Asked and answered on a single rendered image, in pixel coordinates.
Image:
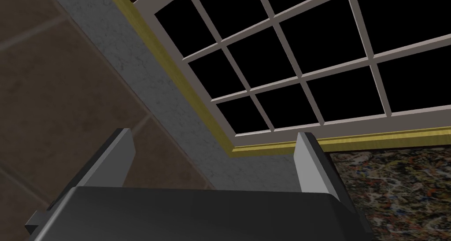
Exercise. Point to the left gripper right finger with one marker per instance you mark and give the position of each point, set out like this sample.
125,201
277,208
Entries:
312,167

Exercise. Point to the white grid window, yellow frame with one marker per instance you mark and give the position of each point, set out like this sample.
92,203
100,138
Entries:
289,68

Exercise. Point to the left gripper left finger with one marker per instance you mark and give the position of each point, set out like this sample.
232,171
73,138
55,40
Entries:
105,163

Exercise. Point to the colourful speckled picture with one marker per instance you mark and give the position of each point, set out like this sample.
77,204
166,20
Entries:
398,195

